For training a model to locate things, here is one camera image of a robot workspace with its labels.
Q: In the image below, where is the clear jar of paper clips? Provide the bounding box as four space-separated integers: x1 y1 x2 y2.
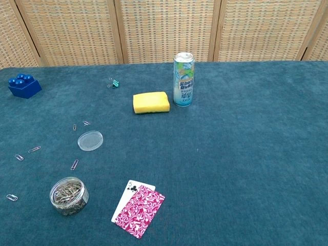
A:
49 176 90 216

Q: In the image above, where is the yellow sponge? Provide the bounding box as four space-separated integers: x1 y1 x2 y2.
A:
132 91 171 116

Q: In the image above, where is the tall printed drink can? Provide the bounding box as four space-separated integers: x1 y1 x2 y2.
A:
173 52 195 108

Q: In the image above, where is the blue felt table cover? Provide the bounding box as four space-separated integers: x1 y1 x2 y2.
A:
0 60 328 246

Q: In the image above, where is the clear round plastic lid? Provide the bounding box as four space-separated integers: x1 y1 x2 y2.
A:
77 130 105 152

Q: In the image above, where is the five of clubs card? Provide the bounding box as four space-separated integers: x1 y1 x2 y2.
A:
111 179 156 223

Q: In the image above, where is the pink patterned playing card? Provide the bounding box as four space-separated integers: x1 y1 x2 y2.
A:
114 184 166 239

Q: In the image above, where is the woven wicker screen panel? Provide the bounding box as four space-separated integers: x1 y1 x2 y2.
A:
14 0 125 67
0 0 43 70
213 0 327 62
302 7 328 62
114 0 221 64

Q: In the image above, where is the blue toy building brick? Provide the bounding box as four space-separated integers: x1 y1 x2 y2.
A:
8 73 43 99

